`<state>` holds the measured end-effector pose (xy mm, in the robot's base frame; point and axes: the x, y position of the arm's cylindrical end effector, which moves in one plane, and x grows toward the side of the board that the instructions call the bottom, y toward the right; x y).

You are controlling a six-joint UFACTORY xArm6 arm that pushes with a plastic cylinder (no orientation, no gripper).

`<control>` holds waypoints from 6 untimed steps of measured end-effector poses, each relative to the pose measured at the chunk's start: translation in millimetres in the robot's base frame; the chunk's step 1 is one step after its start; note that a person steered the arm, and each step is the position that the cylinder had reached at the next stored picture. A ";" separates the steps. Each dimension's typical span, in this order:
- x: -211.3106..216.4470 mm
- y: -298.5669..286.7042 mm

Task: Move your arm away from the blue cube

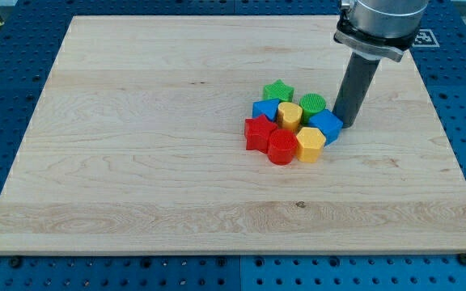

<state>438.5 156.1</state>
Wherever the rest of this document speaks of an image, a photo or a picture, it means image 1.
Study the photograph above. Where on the yellow hexagon block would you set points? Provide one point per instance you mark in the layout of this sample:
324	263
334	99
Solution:
310	146

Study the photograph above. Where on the white fiducial marker tag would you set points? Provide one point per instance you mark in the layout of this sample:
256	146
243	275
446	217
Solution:
425	38

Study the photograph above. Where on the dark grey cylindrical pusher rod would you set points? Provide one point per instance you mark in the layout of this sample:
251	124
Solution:
355	84

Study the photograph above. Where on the blue cube block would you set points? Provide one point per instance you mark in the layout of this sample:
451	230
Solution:
328	124

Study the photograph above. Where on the blue triangle block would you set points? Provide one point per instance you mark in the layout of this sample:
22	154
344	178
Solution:
266	107

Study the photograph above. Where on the red cylinder block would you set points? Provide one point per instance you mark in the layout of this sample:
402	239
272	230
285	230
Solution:
282	146

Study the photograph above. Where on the red star block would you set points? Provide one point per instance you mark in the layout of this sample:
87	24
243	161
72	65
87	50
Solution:
257	132

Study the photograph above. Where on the light wooden board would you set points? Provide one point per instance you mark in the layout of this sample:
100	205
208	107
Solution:
136	147

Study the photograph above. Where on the green star block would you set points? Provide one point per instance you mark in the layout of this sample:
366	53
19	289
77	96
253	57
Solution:
278	90

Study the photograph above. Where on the green cylinder block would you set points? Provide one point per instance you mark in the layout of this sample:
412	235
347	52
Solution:
311	103

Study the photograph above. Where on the yellow heart block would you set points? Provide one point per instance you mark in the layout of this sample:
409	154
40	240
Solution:
289	116

